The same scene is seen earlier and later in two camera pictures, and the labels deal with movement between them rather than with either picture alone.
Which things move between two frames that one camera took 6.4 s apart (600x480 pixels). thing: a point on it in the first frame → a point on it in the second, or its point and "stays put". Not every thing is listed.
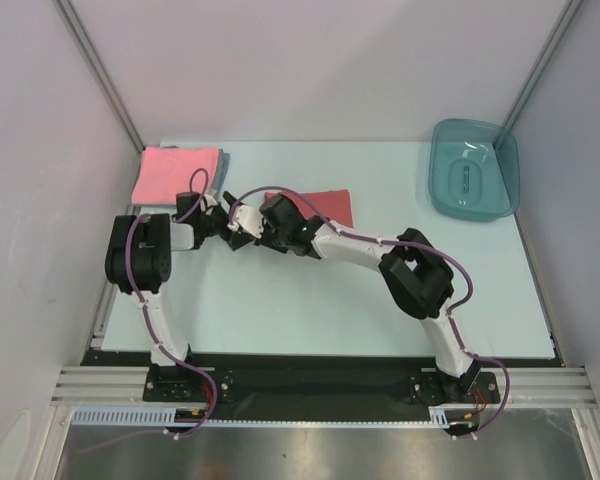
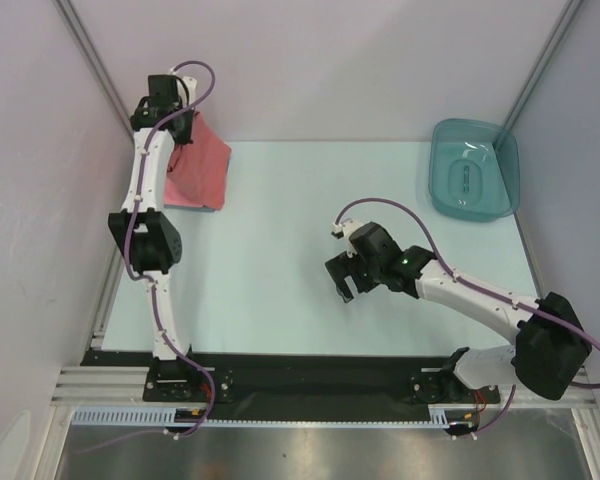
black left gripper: [234, 239] → [184, 137]
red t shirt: [335, 204] → [198, 170]
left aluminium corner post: [88, 52] stays put
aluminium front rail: [518, 387] stays put
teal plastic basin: [474, 170] stays put
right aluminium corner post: [556, 38] stays put
